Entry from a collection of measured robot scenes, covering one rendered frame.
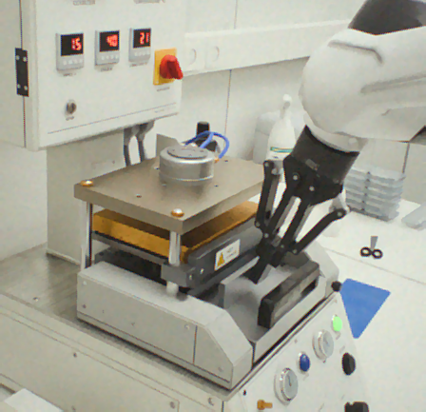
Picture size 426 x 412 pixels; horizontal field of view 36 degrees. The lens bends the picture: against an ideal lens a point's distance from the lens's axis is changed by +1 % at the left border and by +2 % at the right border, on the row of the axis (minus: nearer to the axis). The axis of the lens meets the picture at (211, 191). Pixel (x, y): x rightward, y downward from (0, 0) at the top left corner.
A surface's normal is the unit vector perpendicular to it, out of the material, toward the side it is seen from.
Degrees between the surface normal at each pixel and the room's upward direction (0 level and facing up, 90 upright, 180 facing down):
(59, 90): 90
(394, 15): 82
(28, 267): 0
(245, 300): 0
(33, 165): 90
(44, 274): 0
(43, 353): 90
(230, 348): 41
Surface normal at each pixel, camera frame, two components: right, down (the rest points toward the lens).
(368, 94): -0.76, 0.29
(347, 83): -0.68, -0.08
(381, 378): 0.07, -0.93
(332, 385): 0.79, -0.17
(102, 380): -0.54, 0.25
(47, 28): 0.83, 0.25
